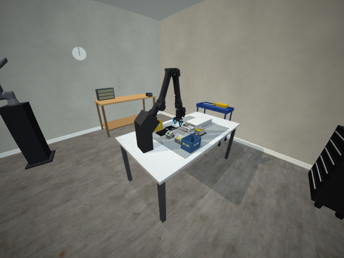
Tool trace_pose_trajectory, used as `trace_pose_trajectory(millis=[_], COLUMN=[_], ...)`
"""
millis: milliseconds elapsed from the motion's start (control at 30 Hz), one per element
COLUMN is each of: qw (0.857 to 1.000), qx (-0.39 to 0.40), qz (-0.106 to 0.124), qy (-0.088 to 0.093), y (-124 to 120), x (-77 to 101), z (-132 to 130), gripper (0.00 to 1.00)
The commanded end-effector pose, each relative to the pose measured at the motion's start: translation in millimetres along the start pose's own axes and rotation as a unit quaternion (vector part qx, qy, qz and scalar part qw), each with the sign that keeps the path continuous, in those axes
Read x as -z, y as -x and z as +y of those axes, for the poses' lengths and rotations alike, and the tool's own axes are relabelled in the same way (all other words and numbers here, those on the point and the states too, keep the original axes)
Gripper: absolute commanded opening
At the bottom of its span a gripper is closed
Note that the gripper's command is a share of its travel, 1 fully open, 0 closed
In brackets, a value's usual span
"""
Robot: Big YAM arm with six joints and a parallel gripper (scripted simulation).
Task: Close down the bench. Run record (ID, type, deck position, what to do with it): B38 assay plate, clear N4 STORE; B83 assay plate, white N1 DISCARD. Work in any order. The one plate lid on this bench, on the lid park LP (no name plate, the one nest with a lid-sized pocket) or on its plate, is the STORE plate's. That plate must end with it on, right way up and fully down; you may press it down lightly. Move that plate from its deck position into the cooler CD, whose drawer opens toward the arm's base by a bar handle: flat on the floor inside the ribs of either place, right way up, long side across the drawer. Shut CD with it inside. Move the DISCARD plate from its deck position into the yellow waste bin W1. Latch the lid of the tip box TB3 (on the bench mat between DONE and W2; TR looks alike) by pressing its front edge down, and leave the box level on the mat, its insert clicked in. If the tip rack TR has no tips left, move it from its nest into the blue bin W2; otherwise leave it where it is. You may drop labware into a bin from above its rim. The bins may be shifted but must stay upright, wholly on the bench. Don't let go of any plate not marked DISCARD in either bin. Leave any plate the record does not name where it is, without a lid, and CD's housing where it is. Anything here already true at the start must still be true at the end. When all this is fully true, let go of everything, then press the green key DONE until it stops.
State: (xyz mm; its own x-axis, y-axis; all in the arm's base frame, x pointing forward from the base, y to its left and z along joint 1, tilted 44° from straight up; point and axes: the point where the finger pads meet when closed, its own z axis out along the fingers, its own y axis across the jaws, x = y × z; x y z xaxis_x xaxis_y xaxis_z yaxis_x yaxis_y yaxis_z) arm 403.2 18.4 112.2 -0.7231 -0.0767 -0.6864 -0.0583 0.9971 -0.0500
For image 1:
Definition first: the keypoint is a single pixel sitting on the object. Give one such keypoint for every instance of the yellow open-top box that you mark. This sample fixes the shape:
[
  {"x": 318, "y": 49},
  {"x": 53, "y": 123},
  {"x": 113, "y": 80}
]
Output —
[{"x": 159, "y": 127}]

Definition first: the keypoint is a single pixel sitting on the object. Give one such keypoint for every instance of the blue bin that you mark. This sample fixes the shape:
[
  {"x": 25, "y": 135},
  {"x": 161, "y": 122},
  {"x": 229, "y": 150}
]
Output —
[{"x": 190, "y": 143}]

